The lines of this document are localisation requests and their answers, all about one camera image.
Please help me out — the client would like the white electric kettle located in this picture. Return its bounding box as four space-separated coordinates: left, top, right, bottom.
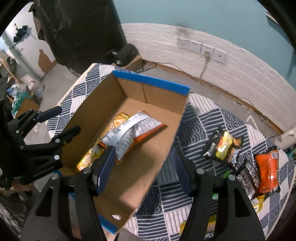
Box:
275 126 296 150

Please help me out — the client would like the black yellow snack bag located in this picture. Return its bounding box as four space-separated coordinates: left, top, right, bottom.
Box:
202 127 244 170

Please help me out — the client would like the long gold snack pack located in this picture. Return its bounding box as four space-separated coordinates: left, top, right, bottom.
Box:
179 214 217 235
251 194 265 213

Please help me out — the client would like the orange white-back snack bag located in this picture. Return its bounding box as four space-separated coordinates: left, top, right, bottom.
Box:
102 111 167 164

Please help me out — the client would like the orange yellow striped snack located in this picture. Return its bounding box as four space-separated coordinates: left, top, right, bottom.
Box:
77 112 131 171

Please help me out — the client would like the navy white patterned tablecloth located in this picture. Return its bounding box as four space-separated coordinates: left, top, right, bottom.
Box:
46 63 296 241

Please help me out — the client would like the black white-text snack bag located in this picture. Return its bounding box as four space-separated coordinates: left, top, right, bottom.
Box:
237 161 259 200

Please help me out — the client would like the white wall socket strip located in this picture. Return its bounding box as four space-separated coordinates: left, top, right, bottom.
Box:
177 37 228 63

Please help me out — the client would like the grey plug cable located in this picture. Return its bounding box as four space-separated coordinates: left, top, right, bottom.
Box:
200 52 212 80

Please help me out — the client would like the black hanging cloth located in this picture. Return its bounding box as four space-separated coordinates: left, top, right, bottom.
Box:
30 0 126 74

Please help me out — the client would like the orange black chip bag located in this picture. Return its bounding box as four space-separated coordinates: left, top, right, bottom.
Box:
253 146 280 197

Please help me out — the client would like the blue cardboard box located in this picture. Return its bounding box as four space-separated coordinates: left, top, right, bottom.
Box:
60 69 190 233

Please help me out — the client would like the black round speaker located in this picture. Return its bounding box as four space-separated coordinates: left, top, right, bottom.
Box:
105 44 138 67

